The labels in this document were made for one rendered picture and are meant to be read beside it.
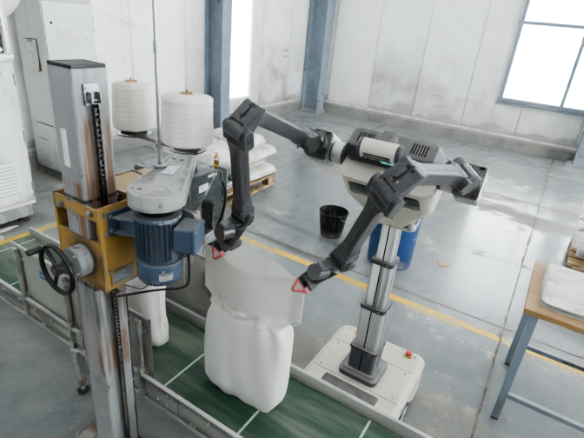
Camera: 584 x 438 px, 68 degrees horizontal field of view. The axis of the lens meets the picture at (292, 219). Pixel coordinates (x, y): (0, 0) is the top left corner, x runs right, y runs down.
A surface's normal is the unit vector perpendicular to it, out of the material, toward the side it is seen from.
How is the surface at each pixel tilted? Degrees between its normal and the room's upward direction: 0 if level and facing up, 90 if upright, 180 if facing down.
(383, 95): 90
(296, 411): 0
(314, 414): 0
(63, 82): 90
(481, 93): 90
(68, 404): 0
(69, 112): 90
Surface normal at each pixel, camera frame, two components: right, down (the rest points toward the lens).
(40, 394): 0.09, -0.90
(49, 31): 0.84, 0.29
